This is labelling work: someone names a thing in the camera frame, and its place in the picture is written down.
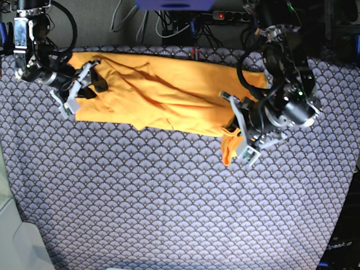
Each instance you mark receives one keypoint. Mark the black OpenArm base box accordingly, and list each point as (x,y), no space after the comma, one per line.
(342,251)

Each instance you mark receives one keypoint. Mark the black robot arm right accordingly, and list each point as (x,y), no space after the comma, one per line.
(38,59)

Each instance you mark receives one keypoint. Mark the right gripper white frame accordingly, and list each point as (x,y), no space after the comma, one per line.
(66,90)

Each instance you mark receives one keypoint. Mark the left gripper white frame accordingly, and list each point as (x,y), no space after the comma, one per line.
(258,125)

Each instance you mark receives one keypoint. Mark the yellow T-shirt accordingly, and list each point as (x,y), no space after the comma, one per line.
(164,93)

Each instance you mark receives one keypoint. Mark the blue fan-pattern tablecloth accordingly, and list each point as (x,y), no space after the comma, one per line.
(107,195)

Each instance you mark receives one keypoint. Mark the black power strip red switch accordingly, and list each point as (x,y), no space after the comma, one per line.
(230,16)

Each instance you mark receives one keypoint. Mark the purple box at top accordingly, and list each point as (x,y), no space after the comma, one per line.
(175,5)

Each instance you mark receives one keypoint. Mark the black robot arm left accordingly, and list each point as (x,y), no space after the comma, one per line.
(277,28)

